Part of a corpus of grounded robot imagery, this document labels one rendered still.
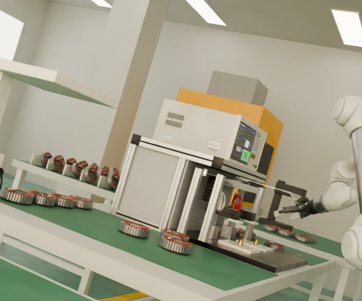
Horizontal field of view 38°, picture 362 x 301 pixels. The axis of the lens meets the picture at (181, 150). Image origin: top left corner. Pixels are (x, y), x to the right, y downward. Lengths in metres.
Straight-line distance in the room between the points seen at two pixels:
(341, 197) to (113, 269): 1.48
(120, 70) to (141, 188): 4.13
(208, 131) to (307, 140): 5.50
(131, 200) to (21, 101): 8.10
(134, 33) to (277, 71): 2.62
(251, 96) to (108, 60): 1.76
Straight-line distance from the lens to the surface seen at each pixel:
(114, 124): 6.24
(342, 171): 2.72
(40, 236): 1.57
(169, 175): 2.22
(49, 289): 1.03
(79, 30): 9.92
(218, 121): 2.31
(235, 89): 6.47
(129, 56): 6.31
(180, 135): 2.37
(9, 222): 1.65
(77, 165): 3.74
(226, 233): 2.55
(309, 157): 7.72
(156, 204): 2.24
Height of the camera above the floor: 1.04
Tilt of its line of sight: 2 degrees up
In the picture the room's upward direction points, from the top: 16 degrees clockwise
